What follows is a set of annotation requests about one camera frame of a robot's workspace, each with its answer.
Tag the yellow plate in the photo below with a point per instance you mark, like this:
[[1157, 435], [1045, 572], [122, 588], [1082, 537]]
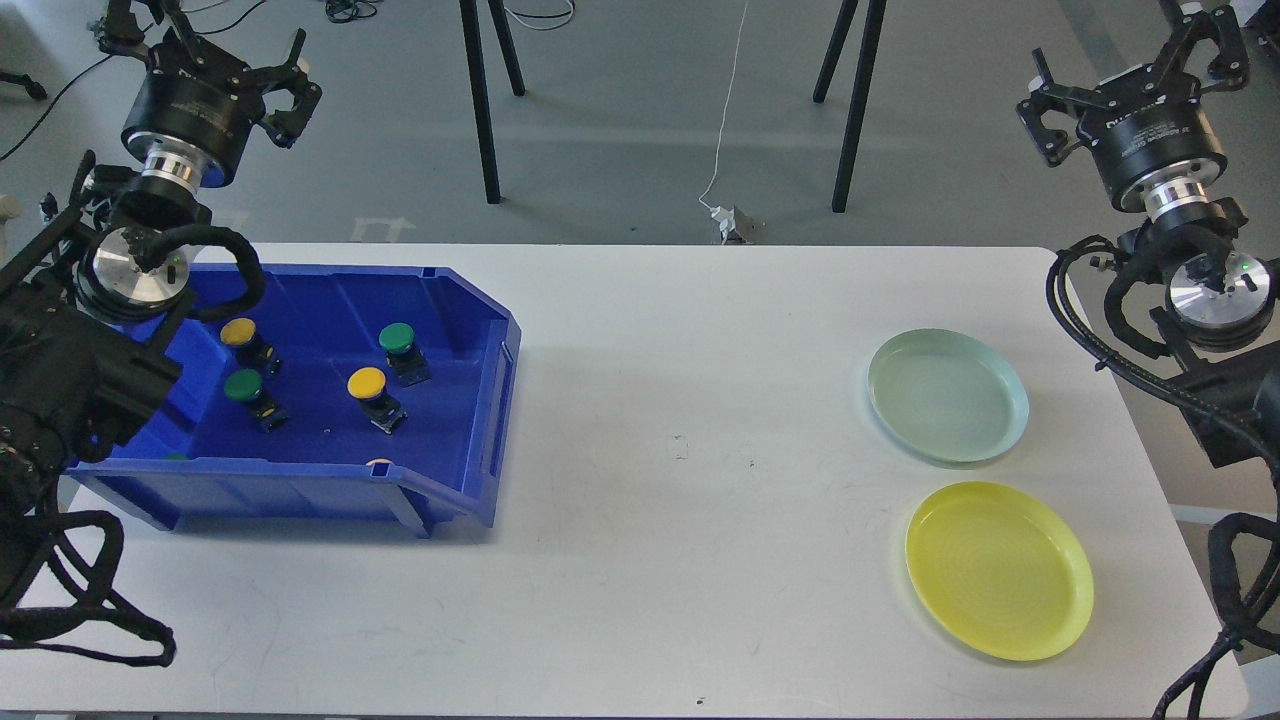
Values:
[[1000, 571]]

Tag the blue plastic storage bin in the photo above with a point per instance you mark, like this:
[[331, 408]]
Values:
[[202, 456]]

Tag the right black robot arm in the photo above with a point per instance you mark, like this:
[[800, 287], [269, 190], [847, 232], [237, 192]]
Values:
[[1172, 307]]

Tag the green push button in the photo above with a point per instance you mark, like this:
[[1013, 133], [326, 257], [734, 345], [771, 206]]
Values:
[[404, 356], [247, 388]]

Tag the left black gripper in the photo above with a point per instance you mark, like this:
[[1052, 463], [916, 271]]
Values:
[[190, 112]]

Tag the yellow push button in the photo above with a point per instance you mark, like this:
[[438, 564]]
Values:
[[368, 386], [252, 351]]

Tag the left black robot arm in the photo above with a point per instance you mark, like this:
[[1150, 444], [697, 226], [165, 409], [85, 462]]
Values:
[[92, 302]]

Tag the light green plate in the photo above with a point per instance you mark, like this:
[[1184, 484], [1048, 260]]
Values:
[[946, 397]]

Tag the black tripod leg left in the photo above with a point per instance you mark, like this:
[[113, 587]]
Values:
[[479, 86]]

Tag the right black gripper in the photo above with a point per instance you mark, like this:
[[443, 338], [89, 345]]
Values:
[[1160, 135]]

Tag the white plug adapter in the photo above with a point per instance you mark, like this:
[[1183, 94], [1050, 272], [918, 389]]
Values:
[[735, 227]]

